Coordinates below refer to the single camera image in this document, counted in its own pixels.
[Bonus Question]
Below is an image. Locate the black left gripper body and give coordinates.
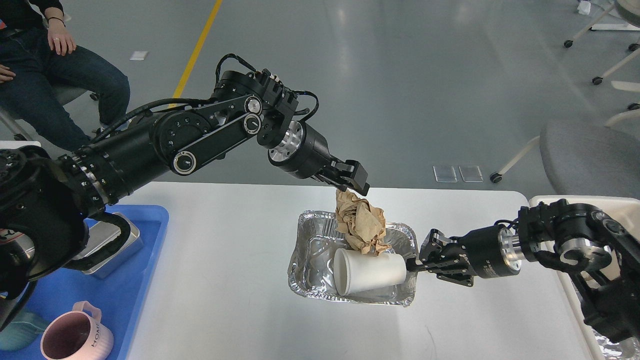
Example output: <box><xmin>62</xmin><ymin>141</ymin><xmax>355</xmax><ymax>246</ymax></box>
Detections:
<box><xmin>268</xmin><ymin>121</ymin><xmax>337</xmax><ymax>182</ymax></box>

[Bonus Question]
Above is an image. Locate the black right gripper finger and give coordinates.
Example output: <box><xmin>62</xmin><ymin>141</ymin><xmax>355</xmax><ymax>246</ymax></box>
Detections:
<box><xmin>419</xmin><ymin>228</ymin><xmax>456</xmax><ymax>265</ymax></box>
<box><xmin>406</xmin><ymin>259</ymin><xmax>451</xmax><ymax>276</ymax></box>

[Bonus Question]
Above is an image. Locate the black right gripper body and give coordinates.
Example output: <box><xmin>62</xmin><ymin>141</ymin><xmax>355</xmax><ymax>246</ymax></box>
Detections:
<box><xmin>450</xmin><ymin>224</ymin><xmax>522</xmax><ymax>287</ymax></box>

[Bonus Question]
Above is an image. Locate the brown paper ball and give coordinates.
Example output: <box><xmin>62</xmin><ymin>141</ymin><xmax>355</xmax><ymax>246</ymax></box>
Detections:
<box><xmin>334</xmin><ymin>189</ymin><xmax>393</xmax><ymax>256</ymax></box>

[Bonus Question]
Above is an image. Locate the white paper cup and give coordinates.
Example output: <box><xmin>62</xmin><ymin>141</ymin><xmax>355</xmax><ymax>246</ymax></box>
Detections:
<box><xmin>333</xmin><ymin>248</ymin><xmax>407</xmax><ymax>296</ymax></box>

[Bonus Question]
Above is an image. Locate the aluminium foil tray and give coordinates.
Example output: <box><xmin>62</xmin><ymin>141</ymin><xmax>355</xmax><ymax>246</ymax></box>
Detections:
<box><xmin>287</xmin><ymin>210</ymin><xmax>418</xmax><ymax>308</ymax></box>

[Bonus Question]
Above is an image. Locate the stainless steel square dish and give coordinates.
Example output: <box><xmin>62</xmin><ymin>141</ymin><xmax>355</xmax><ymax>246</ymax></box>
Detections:
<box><xmin>75</xmin><ymin>212</ymin><xmax>144</xmax><ymax>280</ymax></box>

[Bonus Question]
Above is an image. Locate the pink ribbed mug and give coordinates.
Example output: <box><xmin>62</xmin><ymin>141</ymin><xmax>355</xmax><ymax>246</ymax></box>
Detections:
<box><xmin>39</xmin><ymin>300</ymin><xmax>114</xmax><ymax>360</ymax></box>

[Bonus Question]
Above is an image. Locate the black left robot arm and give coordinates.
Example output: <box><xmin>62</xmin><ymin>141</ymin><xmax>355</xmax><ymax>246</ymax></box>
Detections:
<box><xmin>0</xmin><ymin>54</ymin><xmax>370</xmax><ymax>328</ymax></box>

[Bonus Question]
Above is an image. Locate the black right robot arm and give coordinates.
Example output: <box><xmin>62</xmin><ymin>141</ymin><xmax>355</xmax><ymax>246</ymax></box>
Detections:
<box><xmin>406</xmin><ymin>198</ymin><xmax>640</xmax><ymax>342</ymax></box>

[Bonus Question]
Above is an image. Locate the left floor outlet plate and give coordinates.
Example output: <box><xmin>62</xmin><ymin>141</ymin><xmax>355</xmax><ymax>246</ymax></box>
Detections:
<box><xmin>432</xmin><ymin>165</ymin><xmax>458</xmax><ymax>183</ymax></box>

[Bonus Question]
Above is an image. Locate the floor outlet plate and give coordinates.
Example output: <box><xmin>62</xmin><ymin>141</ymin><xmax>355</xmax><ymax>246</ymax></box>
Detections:
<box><xmin>458</xmin><ymin>165</ymin><xmax>483</xmax><ymax>183</ymax></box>
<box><xmin>432</xmin><ymin>165</ymin><xmax>458</xmax><ymax>183</ymax></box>

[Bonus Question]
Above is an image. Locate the right floor outlet plate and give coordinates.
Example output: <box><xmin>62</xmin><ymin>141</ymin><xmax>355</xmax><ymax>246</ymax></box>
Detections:
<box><xmin>458</xmin><ymin>165</ymin><xmax>483</xmax><ymax>183</ymax></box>

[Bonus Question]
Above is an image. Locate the grey office chair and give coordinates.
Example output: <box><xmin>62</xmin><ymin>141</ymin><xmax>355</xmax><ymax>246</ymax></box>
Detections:
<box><xmin>490</xmin><ymin>120</ymin><xmax>640</xmax><ymax>199</ymax></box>

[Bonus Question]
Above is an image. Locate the white plastic bin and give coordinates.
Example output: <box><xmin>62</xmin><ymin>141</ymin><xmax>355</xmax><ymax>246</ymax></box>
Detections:
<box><xmin>529</xmin><ymin>194</ymin><xmax>640</xmax><ymax>360</ymax></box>

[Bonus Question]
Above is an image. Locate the white paper on floor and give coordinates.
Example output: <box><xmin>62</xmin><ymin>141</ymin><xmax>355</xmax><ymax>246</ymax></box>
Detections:
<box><xmin>129</xmin><ymin>50</ymin><xmax>149</xmax><ymax>61</ymax></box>

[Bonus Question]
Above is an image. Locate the white chair legs top right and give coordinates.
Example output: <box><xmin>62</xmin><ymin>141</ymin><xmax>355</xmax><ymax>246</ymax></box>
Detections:
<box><xmin>562</xmin><ymin>0</ymin><xmax>640</xmax><ymax>128</ymax></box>

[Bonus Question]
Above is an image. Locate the blue plastic tray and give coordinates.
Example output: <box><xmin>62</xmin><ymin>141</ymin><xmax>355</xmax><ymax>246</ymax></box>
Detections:
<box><xmin>25</xmin><ymin>204</ymin><xmax>169</xmax><ymax>360</ymax></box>

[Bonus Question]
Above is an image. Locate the seated person in black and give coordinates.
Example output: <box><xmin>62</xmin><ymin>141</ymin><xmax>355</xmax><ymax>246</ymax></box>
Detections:
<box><xmin>0</xmin><ymin>0</ymin><xmax>131</xmax><ymax>128</ymax></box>

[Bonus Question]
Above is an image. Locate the white side table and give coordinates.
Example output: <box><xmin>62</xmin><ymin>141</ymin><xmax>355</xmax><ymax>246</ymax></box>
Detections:
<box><xmin>0</xmin><ymin>140</ymin><xmax>42</xmax><ymax>150</ymax></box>

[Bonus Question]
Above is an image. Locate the teal mug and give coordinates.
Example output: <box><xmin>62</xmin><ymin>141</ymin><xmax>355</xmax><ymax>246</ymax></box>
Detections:
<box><xmin>0</xmin><ymin>309</ymin><xmax>50</xmax><ymax>352</ymax></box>

